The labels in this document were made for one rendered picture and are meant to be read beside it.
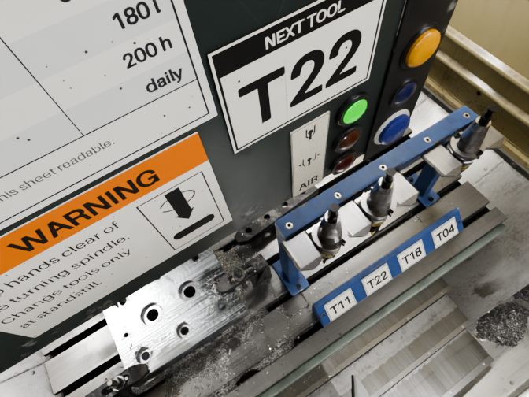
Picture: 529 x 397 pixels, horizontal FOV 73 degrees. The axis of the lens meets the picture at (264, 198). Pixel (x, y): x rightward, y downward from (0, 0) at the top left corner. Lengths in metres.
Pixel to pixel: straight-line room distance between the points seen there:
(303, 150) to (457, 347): 1.02
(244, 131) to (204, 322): 0.70
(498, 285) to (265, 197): 1.04
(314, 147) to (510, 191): 1.07
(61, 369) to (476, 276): 1.15
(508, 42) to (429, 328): 0.78
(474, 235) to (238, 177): 0.92
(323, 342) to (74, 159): 0.82
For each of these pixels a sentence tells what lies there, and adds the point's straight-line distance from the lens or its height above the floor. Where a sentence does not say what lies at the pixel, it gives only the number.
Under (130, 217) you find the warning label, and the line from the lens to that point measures 0.21.
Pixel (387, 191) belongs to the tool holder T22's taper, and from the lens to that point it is 0.63.
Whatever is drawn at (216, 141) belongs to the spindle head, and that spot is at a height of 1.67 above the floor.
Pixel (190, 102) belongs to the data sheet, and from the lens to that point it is 0.17.
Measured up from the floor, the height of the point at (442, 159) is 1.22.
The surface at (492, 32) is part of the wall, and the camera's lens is 1.18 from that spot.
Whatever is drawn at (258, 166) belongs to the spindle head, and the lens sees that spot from 0.24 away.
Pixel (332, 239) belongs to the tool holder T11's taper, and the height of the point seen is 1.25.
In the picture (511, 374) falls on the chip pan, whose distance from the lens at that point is 1.29.
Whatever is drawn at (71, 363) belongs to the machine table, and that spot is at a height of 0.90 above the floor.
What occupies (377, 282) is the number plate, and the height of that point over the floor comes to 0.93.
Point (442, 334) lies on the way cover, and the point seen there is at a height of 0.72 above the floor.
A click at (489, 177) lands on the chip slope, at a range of 1.30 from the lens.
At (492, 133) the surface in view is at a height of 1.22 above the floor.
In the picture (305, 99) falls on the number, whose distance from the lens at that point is 0.21.
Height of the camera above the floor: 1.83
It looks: 62 degrees down
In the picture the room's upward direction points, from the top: 11 degrees counter-clockwise
